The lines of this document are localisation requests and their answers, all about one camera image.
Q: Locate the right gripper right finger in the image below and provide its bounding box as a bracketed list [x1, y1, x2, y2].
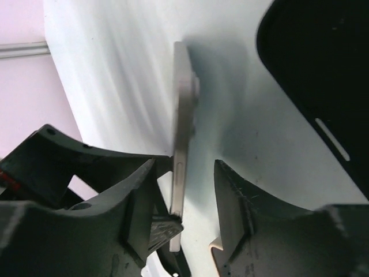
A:
[214, 160, 368, 276]

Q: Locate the beige phone case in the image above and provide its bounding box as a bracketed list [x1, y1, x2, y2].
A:
[141, 235, 231, 276]

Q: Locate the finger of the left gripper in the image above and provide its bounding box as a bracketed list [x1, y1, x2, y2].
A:
[148, 214, 184, 254]
[1, 124, 173, 208]

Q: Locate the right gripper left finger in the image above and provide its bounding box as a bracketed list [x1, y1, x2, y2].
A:
[1, 159, 156, 276]

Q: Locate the white-edged black phone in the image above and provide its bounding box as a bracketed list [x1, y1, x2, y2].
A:
[168, 41, 202, 253]

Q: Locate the large black phone case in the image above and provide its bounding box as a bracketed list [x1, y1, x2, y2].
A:
[257, 1, 368, 195]

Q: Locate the left aluminium frame post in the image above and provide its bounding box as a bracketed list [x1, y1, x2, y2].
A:
[0, 41, 50, 59]

